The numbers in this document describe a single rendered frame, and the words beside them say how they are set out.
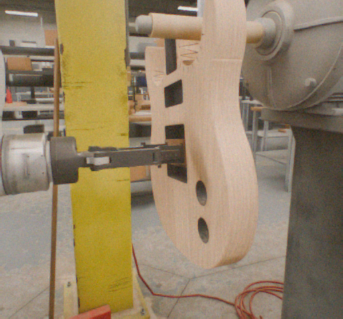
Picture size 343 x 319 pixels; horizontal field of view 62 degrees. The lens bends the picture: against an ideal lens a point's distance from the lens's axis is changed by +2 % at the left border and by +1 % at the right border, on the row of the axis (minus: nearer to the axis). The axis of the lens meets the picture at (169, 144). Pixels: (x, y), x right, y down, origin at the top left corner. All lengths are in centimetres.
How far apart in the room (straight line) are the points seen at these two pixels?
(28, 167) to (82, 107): 87
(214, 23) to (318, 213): 47
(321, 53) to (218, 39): 16
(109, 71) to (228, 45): 96
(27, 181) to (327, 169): 55
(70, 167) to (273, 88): 36
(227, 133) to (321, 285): 47
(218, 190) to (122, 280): 128
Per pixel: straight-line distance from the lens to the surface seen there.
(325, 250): 72
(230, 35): 39
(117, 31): 133
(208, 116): 39
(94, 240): 148
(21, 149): 44
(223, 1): 40
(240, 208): 38
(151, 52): 66
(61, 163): 44
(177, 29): 44
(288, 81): 51
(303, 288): 81
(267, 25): 51
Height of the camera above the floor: 117
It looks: 12 degrees down
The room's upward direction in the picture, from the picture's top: straight up
